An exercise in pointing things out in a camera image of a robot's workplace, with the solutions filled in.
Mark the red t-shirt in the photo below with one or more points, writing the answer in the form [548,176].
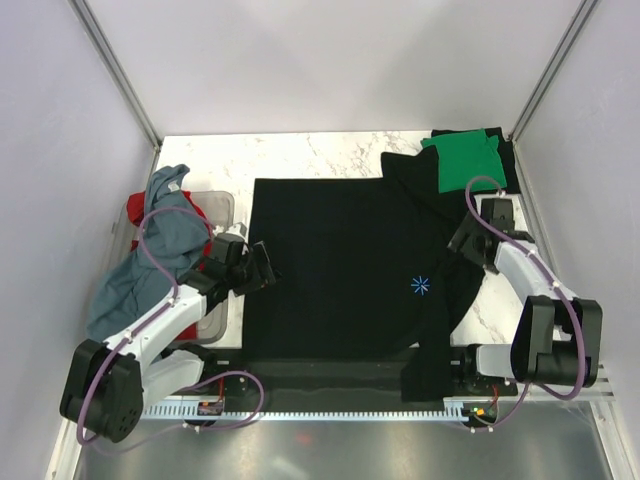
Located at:
[176,234]

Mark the white slotted cable duct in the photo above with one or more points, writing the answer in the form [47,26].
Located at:
[182,408]

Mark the right aluminium frame post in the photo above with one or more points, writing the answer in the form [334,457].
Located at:
[565,45]

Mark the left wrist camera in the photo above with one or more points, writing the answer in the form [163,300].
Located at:
[227,247]

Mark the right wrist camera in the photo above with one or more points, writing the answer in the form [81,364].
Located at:
[499,213]

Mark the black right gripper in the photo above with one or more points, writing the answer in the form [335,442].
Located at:
[469,225]

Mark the left aluminium frame post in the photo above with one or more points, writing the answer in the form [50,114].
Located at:
[107,54]

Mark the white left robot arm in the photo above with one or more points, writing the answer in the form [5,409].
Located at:
[111,382]

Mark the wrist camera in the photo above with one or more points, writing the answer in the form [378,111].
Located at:
[499,213]
[227,247]

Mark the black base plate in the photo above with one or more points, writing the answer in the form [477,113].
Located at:
[362,387]

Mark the blue-grey t-shirt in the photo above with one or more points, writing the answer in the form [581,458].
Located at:
[111,309]

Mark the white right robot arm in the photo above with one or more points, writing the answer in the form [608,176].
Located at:
[557,341]

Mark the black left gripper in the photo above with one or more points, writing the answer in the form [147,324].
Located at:
[263,273]

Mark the folded green t-shirt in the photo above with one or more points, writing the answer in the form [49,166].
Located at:
[464,156]

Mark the folded black t-shirt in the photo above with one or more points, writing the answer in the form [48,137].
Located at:
[506,153]

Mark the black t-shirt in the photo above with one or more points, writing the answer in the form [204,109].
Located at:
[366,271]
[506,153]

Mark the clear plastic bin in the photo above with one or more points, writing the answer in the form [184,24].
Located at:
[218,207]

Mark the aluminium frame post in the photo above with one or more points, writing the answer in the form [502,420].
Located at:
[565,45]
[107,54]

